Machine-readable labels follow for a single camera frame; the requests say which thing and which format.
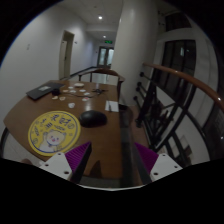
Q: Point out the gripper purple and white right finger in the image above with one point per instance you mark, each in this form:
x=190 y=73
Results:
x=153 y=166

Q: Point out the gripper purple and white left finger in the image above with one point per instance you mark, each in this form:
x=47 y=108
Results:
x=69 y=165

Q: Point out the round yellow cartoon mouse pad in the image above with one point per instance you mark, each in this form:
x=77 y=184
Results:
x=54 y=131

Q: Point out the black computer mouse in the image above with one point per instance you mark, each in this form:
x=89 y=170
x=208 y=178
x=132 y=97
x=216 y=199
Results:
x=92 y=118

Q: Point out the black metal railing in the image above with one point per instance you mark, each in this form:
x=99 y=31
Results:
x=179 y=118

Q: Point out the small white cup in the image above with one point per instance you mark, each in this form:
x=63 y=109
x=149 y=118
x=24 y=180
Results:
x=71 y=105

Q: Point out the white notepad with pen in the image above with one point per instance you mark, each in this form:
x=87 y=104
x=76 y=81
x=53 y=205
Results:
x=111 y=106

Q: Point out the black laptop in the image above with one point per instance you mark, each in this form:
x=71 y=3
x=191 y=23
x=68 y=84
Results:
x=43 y=90

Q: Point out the white plate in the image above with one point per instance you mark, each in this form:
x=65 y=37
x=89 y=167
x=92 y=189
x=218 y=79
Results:
x=79 y=85

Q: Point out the wooden stair handrail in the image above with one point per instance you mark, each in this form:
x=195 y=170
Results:
x=218 y=100

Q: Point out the wooden chair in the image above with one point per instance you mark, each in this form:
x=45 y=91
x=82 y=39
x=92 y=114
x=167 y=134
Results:
x=103 y=76

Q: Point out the white side door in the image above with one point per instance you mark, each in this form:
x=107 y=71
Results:
x=65 y=55

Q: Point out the glass double door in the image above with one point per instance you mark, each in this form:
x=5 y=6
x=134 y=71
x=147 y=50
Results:
x=105 y=57

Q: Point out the green exit sign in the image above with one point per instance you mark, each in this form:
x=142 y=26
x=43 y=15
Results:
x=108 y=41

